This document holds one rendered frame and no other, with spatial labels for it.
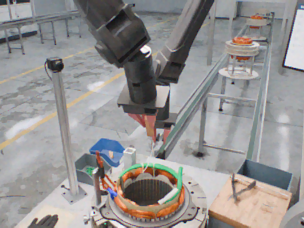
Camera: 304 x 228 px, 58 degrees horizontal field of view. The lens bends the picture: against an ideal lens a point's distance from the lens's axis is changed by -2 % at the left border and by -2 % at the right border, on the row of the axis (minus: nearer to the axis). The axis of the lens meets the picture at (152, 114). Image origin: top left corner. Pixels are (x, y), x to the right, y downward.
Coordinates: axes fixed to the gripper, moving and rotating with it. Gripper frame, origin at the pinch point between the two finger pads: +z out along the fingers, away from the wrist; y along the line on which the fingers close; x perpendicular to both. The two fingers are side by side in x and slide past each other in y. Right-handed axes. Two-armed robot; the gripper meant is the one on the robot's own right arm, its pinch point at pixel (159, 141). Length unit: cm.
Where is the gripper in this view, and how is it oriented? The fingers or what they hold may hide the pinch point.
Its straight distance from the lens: 91.9
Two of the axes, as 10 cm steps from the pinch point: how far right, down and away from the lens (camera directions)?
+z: 0.0, 8.9, 4.5
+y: -9.8, -0.8, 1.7
